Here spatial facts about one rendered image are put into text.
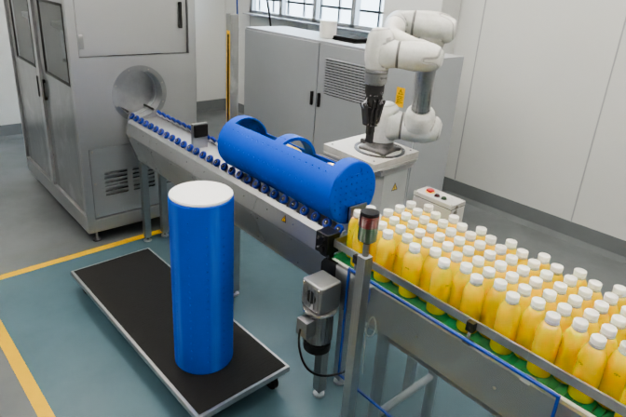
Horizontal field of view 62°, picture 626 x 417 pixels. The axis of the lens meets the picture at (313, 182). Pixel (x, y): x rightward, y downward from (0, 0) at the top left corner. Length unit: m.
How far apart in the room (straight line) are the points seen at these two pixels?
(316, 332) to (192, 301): 0.62
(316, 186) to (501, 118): 3.07
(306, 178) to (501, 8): 3.15
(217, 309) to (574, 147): 3.32
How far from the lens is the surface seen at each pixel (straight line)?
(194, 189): 2.36
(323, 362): 2.65
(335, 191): 2.15
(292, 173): 2.30
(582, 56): 4.70
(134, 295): 3.28
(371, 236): 1.67
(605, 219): 4.83
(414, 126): 2.84
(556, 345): 1.68
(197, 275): 2.36
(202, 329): 2.52
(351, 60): 4.29
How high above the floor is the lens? 1.94
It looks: 22 degrees down
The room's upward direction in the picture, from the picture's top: 4 degrees clockwise
